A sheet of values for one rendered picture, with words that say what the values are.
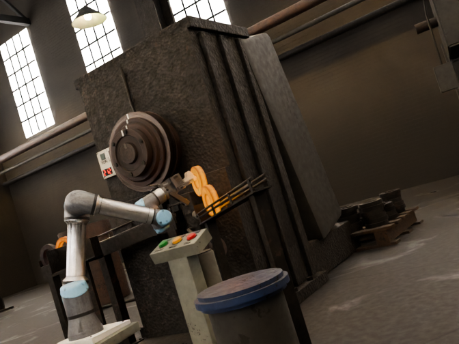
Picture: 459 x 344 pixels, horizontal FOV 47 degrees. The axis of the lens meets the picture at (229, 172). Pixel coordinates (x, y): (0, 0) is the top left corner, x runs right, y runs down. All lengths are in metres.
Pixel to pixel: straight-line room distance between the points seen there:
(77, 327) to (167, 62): 1.58
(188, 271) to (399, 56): 7.02
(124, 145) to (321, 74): 6.36
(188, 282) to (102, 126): 1.68
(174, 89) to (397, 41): 6.00
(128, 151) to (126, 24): 8.58
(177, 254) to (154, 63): 1.47
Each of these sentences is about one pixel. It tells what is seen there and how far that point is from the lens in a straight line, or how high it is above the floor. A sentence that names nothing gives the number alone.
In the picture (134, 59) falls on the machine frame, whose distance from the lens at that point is 3.30.
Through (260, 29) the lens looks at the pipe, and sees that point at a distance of 8.79.
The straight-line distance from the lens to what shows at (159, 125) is 2.98.
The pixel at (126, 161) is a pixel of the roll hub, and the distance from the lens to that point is 3.04.
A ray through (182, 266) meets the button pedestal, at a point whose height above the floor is 0.50.
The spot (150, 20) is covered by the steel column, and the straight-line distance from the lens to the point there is 6.38.
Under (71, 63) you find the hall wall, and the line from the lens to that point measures 12.63.
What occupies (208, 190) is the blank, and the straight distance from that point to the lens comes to 2.53.
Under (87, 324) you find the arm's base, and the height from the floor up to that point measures 0.37.
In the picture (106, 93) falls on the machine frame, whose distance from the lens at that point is 3.46.
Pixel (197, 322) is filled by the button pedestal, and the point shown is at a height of 0.28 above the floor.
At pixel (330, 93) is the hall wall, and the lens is 8.99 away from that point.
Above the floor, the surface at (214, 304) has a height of 0.41.
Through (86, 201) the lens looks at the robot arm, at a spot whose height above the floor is 0.88.
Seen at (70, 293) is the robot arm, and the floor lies 0.52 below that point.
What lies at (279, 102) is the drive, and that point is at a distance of 3.64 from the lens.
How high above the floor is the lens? 0.71
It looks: 3 degrees up
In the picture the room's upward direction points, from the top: 17 degrees counter-clockwise
